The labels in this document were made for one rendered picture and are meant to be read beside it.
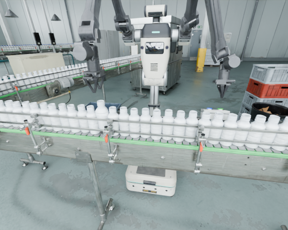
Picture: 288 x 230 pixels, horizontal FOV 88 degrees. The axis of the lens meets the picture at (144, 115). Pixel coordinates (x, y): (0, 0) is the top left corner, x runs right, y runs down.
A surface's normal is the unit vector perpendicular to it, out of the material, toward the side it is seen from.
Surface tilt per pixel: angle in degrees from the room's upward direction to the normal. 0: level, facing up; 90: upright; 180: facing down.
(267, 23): 90
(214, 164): 90
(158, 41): 90
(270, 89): 90
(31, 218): 0
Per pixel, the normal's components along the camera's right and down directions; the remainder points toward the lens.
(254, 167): -0.16, 0.45
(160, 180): -0.10, -0.54
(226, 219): -0.01, -0.89
